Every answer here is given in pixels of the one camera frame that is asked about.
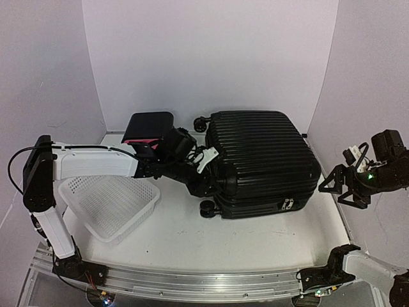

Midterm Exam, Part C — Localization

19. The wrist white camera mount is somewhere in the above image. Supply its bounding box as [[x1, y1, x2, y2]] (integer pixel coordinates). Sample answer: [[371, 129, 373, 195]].
[[343, 143, 369, 173], [194, 147, 219, 174]]

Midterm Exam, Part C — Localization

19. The black ribbed hard-shell suitcase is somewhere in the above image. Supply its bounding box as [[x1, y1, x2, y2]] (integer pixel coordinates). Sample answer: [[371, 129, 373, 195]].
[[194, 111, 321, 219]]

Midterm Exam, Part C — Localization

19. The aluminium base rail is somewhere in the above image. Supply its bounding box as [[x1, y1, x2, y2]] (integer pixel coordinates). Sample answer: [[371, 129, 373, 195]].
[[30, 242, 384, 301]]

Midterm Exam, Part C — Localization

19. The white perforated plastic basket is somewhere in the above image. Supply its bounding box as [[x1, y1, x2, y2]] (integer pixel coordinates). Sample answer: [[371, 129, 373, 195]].
[[58, 175, 160, 244]]

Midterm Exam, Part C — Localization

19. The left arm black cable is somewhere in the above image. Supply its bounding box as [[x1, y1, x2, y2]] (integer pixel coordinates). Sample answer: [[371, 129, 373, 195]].
[[8, 145, 141, 196]]

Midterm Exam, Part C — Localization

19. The black pink three-drawer organizer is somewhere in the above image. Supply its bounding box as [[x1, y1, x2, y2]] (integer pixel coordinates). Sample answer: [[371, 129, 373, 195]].
[[121, 111, 174, 149]]

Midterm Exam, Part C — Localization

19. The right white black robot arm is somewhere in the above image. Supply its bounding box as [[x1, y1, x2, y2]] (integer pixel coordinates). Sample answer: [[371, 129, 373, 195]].
[[296, 129, 408, 306]]

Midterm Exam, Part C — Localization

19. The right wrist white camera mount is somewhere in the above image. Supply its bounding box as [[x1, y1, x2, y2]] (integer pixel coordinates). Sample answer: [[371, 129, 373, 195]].
[[343, 143, 369, 173]]

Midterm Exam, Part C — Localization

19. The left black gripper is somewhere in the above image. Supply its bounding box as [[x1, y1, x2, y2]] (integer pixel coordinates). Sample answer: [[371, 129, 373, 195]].
[[164, 155, 222, 197]]

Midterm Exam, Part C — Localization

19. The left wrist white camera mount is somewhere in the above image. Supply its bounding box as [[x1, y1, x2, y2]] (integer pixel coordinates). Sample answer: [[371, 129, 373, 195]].
[[194, 147, 219, 174]]

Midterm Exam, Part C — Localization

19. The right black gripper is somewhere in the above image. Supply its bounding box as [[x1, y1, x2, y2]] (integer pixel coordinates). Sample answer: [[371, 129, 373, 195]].
[[318, 162, 400, 209]]

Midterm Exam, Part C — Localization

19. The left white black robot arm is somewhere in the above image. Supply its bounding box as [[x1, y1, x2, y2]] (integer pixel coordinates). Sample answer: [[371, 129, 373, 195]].
[[21, 128, 220, 285]]

